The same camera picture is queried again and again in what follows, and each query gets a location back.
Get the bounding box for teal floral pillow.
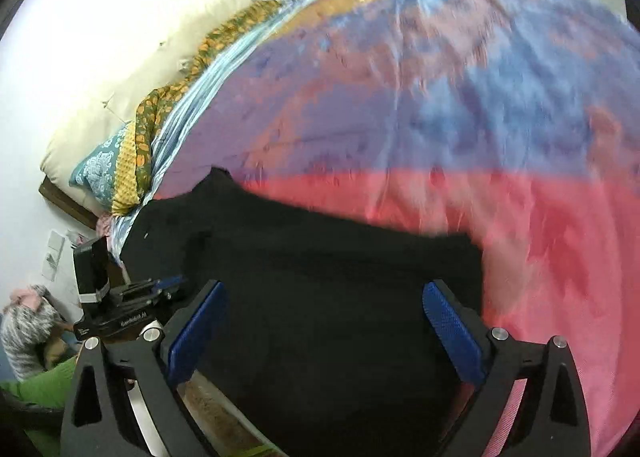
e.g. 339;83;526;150
68;122;129;209

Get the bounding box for white wall switch plate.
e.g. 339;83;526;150
41;231;65;281

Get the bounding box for striped light blue sheet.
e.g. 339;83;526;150
110;0;314;263

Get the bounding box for cream padded headboard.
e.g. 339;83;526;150
40;0;250;216

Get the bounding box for grey patterned cloth pile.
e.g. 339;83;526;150
1;285;63;381

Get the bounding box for multicolour floral bedspread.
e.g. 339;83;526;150
142;0;639;456

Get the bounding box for yellow orange floral blanket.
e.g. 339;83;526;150
111;0;282;216

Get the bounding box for black pants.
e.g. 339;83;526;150
122;169;483;456

